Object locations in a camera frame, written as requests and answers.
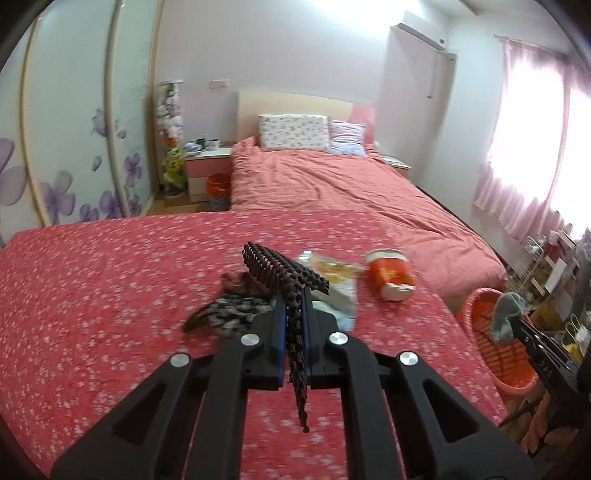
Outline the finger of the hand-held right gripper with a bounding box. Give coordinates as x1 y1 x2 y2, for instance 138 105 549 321
509 315 552 358

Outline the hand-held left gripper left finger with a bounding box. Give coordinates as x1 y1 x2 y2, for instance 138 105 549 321
50 294 289 480

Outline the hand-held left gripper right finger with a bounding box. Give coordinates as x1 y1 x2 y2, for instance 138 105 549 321
301 290 539 480

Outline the dark brown braided strap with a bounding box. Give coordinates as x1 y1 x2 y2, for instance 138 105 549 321
242 241 331 433

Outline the grey blue cloth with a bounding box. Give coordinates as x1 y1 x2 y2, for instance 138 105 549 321
489 292 528 344

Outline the orange plastic basket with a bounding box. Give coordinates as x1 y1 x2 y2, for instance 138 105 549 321
457 288 548 401

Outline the orange plush item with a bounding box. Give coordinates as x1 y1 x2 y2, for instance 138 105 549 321
521 394 580 459

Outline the black and white patterned cloth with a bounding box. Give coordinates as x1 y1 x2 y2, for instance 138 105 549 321
183 295 274 339

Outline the clear plastic snack bag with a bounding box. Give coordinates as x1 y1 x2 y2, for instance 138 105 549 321
295 250 366 331

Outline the brown crumpled wrapper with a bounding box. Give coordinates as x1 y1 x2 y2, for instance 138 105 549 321
220 271 271 296

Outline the red paper cup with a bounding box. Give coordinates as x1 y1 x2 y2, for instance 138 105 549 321
365 248 416 302

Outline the bed with salmon duvet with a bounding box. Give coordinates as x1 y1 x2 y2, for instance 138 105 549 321
229 137 509 296

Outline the orange waste bin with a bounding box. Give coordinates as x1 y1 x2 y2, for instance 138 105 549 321
206 174 232 211

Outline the red floral tablecloth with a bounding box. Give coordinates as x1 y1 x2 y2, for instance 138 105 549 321
0 209 509 480

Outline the pink and white nightstand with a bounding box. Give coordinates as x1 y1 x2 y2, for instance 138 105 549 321
184 147 233 202

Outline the pink curtain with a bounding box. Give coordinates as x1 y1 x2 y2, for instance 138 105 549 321
472 36 591 241

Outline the pink striped pillow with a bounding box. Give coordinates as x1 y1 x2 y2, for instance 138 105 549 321
329 120 368 157

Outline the white floral pillow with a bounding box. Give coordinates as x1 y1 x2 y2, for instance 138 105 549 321
257 114 331 152

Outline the clear tube of plush toys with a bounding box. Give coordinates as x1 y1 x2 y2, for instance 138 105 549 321
156 80 187 197

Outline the beige and pink headboard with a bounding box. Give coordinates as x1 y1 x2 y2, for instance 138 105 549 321
237 90 376 145

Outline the white air conditioner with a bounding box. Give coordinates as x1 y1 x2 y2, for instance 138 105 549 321
376 23 458 185

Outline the wardrobe with purple flower print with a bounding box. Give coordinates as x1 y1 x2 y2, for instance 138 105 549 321
0 0 162 250

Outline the wire rack with clutter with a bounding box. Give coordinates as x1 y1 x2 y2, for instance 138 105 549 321
505 226 591 352

